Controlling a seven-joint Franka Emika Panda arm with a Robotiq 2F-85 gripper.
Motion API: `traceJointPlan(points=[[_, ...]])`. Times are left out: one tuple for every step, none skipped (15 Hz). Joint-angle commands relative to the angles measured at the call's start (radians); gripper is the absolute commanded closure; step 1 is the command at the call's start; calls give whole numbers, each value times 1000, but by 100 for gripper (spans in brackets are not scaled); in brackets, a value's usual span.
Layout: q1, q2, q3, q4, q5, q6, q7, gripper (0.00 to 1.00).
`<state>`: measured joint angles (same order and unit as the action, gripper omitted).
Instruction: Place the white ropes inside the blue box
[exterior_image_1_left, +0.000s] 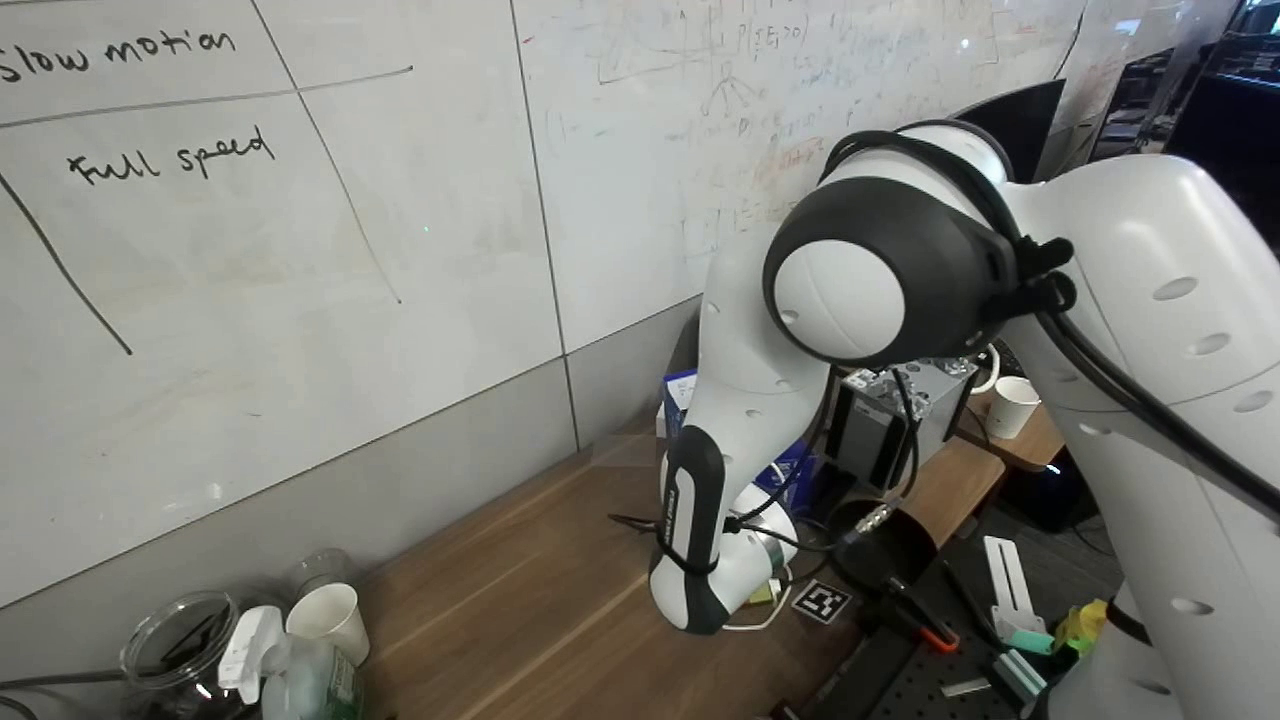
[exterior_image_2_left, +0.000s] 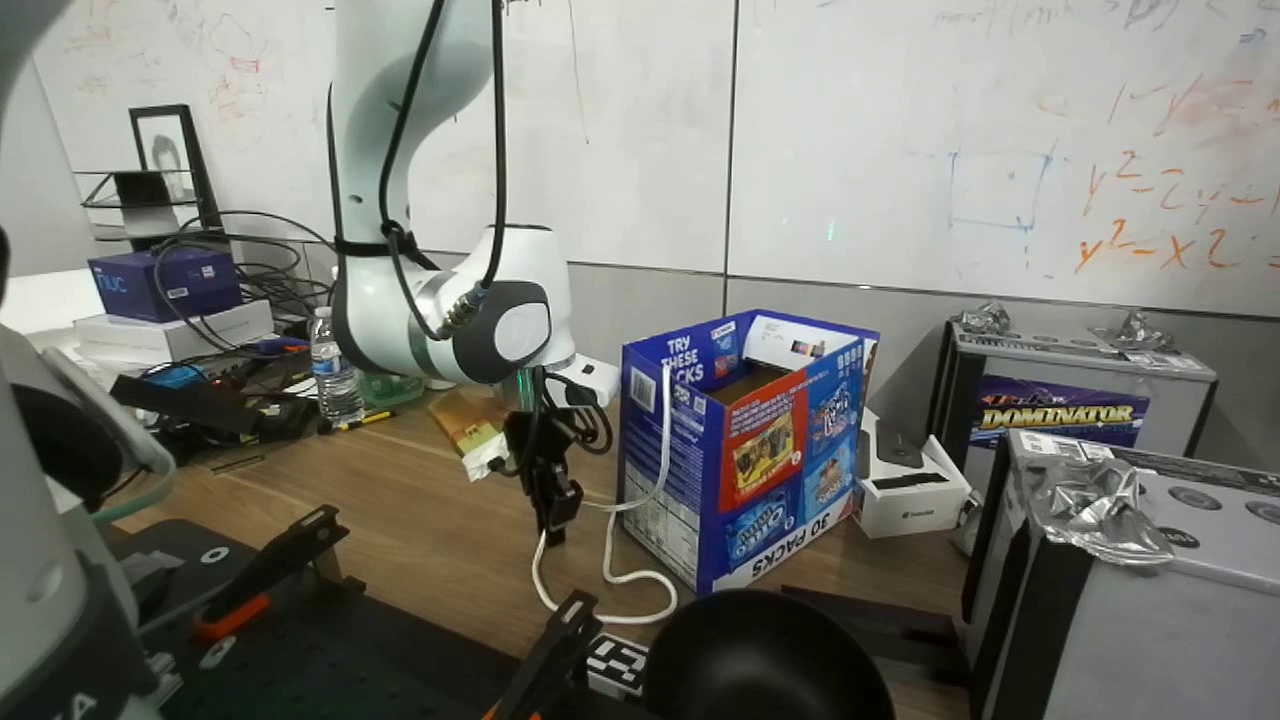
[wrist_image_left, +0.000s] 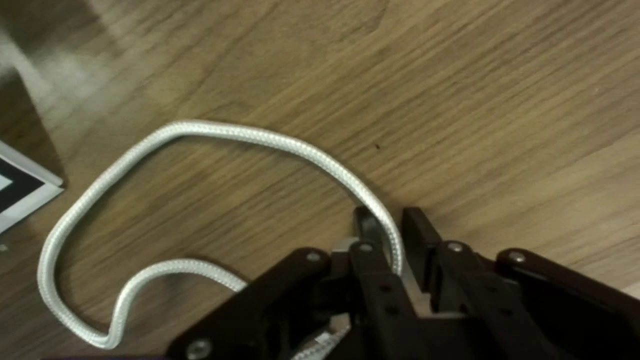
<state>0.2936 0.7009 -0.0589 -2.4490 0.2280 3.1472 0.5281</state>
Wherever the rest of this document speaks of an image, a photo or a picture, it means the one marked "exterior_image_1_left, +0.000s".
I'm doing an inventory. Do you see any blue cardboard box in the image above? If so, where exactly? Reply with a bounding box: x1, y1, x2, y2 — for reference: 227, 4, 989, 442
655, 369, 828, 535

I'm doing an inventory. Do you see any silver metal toaster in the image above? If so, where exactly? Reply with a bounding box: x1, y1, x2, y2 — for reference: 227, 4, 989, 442
824, 353, 985, 495

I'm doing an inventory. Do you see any black white fiducial tag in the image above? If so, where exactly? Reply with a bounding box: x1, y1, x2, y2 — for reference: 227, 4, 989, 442
788, 577, 854, 632

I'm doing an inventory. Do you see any white paper cup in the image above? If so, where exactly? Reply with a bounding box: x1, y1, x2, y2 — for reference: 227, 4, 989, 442
282, 581, 371, 667
979, 373, 1043, 450

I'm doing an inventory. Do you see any white whiteboard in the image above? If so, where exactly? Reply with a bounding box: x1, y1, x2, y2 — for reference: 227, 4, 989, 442
0, 0, 1110, 612

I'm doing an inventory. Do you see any clear plastic cup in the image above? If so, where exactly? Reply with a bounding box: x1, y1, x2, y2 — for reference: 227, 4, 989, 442
281, 546, 364, 606

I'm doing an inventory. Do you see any black computer under desk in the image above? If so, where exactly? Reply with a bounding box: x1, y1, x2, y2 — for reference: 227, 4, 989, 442
994, 458, 1073, 531

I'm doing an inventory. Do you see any white plastic strip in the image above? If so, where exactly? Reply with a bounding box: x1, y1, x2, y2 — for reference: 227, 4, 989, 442
979, 531, 1051, 642

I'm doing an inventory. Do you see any black computer monitor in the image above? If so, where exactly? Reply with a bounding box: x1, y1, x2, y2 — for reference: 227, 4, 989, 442
956, 77, 1073, 185

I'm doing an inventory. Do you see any teal plastic object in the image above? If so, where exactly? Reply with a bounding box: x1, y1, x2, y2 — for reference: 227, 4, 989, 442
990, 626, 1073, 704

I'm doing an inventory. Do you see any yellow green toy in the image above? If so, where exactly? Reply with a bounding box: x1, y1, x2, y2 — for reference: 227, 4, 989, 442
1057, 597, 1114, 656

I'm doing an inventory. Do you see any clear glass jar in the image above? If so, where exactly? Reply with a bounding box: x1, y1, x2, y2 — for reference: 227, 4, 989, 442
116, 588, 245, 712

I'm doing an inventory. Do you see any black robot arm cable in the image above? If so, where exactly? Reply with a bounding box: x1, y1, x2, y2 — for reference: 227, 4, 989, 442
815, 123, 1280, 524

